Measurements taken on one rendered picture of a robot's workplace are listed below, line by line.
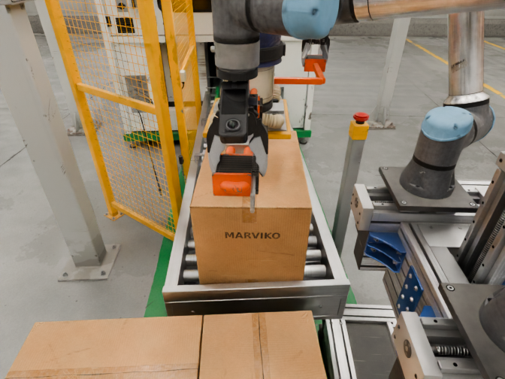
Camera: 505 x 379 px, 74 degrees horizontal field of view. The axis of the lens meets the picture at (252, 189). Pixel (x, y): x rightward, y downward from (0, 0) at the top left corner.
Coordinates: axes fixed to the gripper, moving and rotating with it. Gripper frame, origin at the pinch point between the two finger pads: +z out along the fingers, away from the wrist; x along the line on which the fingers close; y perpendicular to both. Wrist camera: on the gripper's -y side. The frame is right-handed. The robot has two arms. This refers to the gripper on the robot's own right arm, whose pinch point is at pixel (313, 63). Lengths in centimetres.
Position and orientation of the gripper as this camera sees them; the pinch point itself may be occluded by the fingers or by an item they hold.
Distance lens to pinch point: 153.0
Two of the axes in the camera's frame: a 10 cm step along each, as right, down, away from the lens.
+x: 10.0, 0.1, -0.2
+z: 0.0, 8.3, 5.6
